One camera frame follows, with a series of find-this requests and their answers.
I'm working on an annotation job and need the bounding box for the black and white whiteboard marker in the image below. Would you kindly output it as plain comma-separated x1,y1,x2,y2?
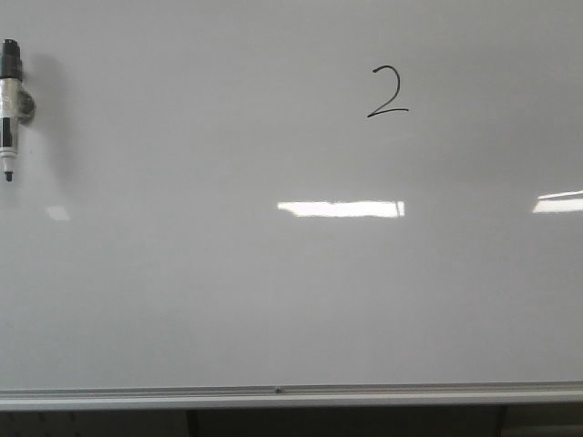
1,39,36,182

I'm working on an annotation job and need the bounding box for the white whiteboard with aluminium frame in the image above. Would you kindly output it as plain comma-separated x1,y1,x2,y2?
1,1,582,411

